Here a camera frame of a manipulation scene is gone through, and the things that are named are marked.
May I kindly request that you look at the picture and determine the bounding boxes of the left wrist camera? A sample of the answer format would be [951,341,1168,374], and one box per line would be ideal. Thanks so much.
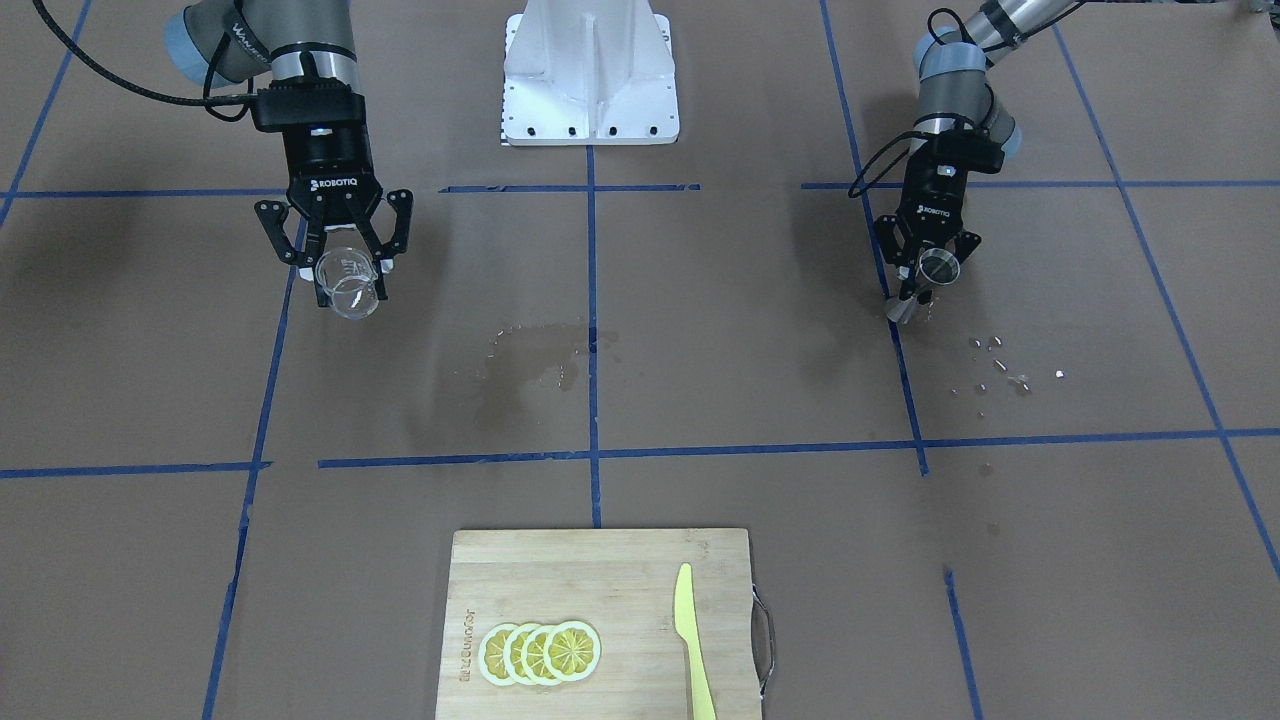
[909,128,1006,174]

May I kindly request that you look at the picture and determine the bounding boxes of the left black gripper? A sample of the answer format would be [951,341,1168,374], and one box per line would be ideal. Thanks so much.
[874,159,982,301]

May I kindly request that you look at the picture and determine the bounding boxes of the yellow plastic knife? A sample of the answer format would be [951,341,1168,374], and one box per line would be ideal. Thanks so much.
[673,562,717,719]

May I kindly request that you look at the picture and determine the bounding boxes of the front lemon slice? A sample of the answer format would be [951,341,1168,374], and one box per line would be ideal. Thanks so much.
[543,620,603,682]

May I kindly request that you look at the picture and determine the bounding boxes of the small glass measuring cup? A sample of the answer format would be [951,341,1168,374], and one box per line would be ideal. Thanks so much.
[314,247,381,320]

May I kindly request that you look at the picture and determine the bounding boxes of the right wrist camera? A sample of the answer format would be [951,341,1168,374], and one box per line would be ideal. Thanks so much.
[251,78,366,133]

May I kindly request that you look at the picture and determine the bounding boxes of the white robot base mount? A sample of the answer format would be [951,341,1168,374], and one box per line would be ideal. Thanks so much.
[500,1,681,147]

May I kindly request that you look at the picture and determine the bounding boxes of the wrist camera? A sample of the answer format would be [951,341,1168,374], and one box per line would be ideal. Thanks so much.
[909,128,1006,174]
[251,78,366,133]

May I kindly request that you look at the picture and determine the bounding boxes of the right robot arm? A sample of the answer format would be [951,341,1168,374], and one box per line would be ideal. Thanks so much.
[165,1,413,300]

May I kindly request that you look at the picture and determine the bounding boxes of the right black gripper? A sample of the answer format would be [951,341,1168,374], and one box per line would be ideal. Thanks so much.
[253,126,413,307]

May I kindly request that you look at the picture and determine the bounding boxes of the bamboo cutting board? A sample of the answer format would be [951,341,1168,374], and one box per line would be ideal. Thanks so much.
[435,528,763,719]

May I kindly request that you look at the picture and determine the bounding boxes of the steel double jigger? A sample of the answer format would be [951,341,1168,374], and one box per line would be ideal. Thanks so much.
[884,249,961,324]

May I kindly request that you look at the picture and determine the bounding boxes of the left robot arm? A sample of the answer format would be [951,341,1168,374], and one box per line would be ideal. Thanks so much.
[873,1,1082,324]

